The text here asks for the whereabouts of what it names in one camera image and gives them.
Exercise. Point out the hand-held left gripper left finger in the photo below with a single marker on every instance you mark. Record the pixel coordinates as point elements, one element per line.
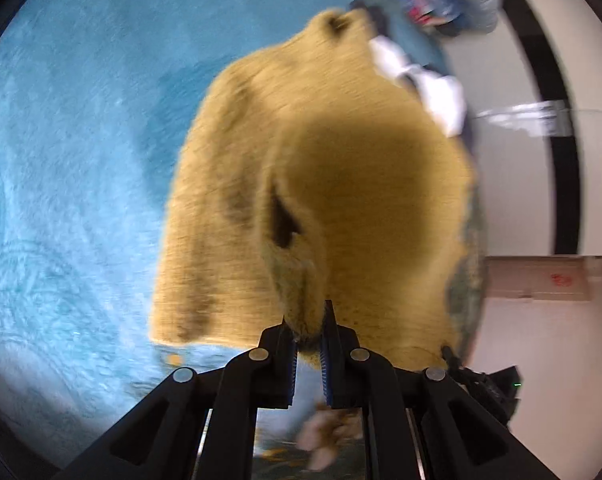
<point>293,360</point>

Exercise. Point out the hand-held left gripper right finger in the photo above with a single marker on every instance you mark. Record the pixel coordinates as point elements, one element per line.
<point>325,365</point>

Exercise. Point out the yellow knit sweater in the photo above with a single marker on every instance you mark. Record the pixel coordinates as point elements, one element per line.
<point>291,170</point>

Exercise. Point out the pale pink object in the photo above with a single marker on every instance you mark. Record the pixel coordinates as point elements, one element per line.
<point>326,435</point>

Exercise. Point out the cardboard box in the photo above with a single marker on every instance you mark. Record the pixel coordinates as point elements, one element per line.
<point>536,277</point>

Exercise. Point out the blue textured blanket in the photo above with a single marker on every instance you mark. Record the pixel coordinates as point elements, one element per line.
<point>81,170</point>

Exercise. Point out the white cloth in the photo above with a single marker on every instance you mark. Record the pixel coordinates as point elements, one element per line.
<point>431,90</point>

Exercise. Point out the colourful printed garment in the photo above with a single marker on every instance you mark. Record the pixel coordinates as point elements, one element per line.
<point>421,5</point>

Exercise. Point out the black vertical post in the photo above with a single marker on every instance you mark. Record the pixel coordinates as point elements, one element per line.
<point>563,160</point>

